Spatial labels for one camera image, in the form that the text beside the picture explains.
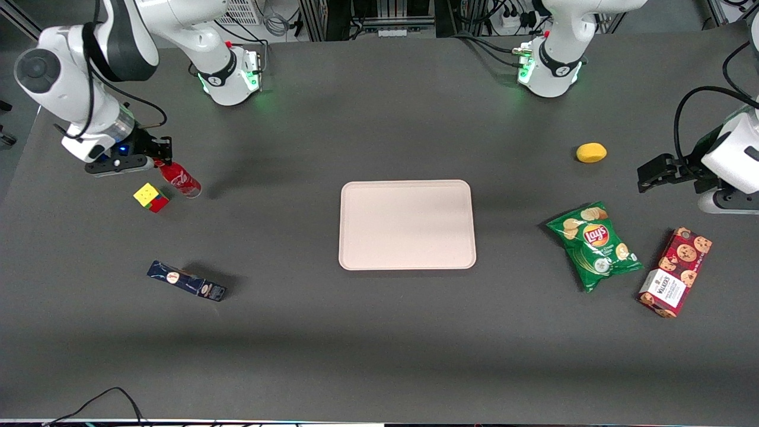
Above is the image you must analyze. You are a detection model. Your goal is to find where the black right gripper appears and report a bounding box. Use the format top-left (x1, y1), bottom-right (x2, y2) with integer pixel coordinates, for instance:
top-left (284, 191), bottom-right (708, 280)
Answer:
top-left (109, 126), bottom-right (174, 167)

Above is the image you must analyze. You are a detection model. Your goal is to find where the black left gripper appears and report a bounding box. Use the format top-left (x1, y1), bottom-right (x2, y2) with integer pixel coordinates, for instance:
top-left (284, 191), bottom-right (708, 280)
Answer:
top-left (637, 126), bottom-right (731, 194)

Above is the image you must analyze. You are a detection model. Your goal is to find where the red coke bottle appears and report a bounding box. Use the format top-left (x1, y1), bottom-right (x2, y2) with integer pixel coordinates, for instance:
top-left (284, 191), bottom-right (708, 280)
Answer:
top-left (155, 159), bottom-right (203, 199)

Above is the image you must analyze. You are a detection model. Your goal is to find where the pale pink plastic tray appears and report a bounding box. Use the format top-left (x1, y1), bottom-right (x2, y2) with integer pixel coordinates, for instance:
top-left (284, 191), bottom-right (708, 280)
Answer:
top-left (338, 180), bottom-right (477, 272)

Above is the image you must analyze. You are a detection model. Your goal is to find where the colourful puzzle cube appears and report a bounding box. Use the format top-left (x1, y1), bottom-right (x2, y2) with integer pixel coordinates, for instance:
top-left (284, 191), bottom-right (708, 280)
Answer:
top-left (133, 183), bottom-right (171, 214)

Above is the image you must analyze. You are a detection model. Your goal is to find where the yellow lemon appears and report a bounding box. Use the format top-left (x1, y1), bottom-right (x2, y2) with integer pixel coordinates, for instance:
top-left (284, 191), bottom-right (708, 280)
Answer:
top-left (576, 142), bottom-right (608, 164)

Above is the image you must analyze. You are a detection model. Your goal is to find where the green chips bag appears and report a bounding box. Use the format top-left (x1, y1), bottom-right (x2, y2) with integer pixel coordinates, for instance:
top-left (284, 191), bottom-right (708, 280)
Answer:
top-left (546, 201), bottom-right (645, 294)

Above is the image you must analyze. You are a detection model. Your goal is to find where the red cookie box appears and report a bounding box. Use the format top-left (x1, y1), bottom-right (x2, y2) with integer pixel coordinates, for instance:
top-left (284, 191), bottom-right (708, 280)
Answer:
top-left (637, 227), bottom-right (713, 319)

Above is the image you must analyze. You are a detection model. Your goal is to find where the dark blue carton box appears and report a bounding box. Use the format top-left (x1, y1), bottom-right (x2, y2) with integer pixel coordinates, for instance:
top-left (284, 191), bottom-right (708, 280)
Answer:
top-left (147, 260), bottom-right (228, 302)

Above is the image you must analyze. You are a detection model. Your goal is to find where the white perforated box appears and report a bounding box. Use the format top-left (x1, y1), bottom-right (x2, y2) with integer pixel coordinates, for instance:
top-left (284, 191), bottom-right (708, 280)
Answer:
top-left (215, 0), bottom-right (262, 26)

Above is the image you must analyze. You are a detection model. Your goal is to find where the white power strip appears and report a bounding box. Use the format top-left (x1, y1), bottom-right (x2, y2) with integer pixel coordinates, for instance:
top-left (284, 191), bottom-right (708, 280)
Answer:
top-left (500, 11), bottom-right (537, 33)

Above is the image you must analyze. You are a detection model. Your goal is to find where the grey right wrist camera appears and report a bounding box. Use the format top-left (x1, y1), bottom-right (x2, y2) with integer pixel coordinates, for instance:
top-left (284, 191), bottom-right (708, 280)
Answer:
top-left (84, 155), bottom-right (154, 178)

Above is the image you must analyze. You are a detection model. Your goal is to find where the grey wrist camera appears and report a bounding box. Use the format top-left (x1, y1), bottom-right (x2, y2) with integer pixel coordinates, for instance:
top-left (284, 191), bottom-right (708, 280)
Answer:
top-left (697, 189), bottom-right (759, 215)
top-left (84, 155), bottom-right (154, 178)

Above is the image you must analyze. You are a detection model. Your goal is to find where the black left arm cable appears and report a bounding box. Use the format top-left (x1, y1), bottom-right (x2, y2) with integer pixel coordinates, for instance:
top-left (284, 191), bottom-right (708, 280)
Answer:
top-left (674, 40), bottom-right (759, 168)

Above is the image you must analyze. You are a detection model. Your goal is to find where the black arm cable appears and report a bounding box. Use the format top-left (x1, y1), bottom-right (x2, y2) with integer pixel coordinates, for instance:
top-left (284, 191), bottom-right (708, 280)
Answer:
top-left (62, 0), bottom-right (168, 142)
top-left (674, 40), bottom-right (759, 168)

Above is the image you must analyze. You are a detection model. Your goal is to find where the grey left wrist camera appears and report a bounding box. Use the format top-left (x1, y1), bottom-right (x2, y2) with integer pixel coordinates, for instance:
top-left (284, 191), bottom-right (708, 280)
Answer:
top-left (697, 189), bottom-right (759, 215)

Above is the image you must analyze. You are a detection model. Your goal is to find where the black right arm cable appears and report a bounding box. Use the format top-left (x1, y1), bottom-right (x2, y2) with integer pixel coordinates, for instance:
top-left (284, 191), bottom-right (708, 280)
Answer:
top-left (62, 0), bottom-right (168, 142)

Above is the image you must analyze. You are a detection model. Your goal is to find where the grey coiled cable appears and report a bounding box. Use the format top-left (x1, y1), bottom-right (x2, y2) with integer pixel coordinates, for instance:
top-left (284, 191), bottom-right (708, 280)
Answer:
top-left (261, 0), bottom-right (292, 37)

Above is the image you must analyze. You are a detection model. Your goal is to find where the black base cable bundle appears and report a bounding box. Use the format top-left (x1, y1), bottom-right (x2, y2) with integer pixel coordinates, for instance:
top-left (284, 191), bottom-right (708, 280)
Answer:
top-left (452, 31), bottom-right (527, 69)

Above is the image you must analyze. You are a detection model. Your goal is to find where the black cable at table edge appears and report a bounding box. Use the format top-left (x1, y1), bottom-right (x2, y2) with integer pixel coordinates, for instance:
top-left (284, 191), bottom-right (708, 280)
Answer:
top-left (42, 387), bottom-right (146, 427)

